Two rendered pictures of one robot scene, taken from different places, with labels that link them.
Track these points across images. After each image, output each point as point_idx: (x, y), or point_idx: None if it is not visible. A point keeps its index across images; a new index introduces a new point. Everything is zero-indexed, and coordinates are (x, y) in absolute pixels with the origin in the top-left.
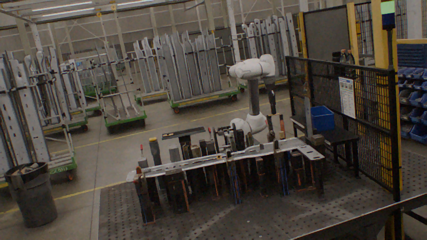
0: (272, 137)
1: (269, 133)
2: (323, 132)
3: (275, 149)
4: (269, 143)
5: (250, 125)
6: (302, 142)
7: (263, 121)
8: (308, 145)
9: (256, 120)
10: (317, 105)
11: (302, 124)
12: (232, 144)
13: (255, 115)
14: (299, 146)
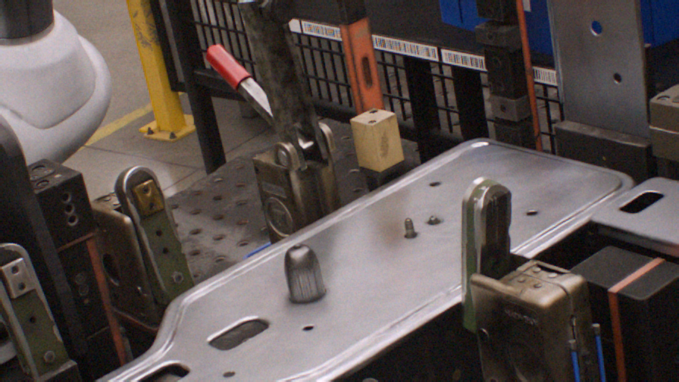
0: (314, 176)
1: (297, 148)
2: (668, 61)
3: (507, 280)
4: (318, 232)
5: (7, 117)
6: (579, 167)
7: (91, 71)
8: (657, 180)
9: (45, 76)
10: None
11: (424, 39)
12: (28, 313)
13: (33, 33)
14: (609, 205)
